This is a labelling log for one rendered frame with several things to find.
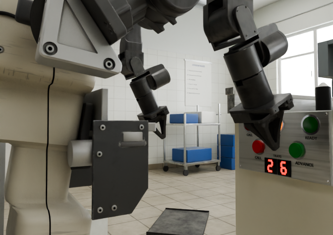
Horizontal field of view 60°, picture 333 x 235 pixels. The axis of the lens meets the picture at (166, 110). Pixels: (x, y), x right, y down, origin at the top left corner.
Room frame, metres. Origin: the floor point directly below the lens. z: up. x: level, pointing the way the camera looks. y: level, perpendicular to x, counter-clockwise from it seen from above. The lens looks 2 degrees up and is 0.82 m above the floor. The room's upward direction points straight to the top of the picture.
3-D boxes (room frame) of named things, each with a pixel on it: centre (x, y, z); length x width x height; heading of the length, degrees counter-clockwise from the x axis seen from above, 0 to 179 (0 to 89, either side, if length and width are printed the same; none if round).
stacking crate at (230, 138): (5.27, -1.28, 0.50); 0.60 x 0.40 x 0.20; 123
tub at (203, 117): (4.96, -0.57, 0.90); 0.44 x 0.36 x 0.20; 39
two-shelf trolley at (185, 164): (4.85, -0.44, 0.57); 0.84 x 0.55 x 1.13; 128
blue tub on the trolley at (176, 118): (4.71, -0.28, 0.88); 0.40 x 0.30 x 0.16; 34
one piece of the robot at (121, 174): (0.60, 0.15, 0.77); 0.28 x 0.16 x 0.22; 30
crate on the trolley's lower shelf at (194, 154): (4.85, -0.43, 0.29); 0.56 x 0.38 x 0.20; 129
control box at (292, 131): (0.64, -0.26, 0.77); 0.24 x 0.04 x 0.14; 30
